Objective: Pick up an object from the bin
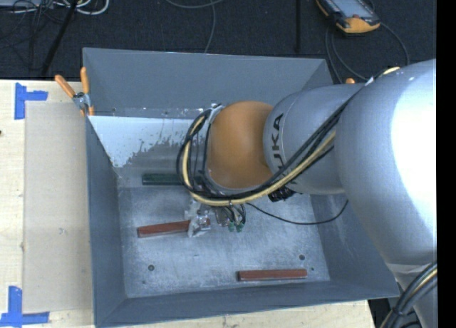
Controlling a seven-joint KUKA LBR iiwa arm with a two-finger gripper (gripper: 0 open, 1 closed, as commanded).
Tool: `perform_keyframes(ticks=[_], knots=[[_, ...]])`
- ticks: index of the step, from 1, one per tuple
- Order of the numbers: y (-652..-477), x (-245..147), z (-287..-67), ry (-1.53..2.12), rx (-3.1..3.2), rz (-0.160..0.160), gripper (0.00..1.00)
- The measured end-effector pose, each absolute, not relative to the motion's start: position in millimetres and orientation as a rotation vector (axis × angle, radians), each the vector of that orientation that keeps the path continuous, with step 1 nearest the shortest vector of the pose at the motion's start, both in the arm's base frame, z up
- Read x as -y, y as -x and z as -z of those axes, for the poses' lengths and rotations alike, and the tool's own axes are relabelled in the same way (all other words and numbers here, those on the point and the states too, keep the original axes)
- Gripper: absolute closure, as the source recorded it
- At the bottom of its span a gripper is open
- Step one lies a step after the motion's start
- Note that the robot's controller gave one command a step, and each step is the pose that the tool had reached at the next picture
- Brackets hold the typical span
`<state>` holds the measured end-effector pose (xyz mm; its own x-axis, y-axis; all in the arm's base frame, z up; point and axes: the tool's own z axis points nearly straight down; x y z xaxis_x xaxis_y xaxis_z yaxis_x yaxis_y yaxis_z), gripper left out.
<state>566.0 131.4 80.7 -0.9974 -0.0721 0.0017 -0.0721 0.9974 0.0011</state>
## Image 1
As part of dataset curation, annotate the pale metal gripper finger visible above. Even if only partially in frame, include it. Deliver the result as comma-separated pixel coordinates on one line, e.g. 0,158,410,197
183,205,202,222
187,216,212,239

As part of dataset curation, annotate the grey metal bin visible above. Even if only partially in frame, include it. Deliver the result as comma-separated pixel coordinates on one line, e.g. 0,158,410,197
81,47,401,328

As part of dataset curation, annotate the red-brown flat block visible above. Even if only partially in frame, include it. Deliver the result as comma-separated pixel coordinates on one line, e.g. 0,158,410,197
237,268,309,282
137,220,192,239

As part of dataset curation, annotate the dark green flat block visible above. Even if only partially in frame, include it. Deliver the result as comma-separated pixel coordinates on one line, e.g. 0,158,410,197
141,173,185,186

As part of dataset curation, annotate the pale flat board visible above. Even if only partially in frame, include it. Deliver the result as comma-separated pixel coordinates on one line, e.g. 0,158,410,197
21,101,95,315

